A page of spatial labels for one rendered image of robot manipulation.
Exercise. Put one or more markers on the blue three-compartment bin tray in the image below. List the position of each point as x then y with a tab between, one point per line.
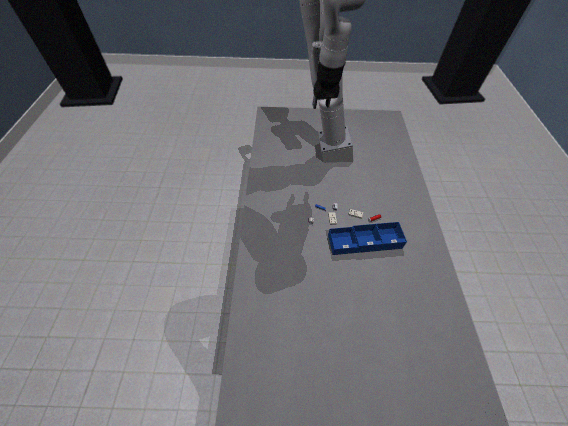
365	238

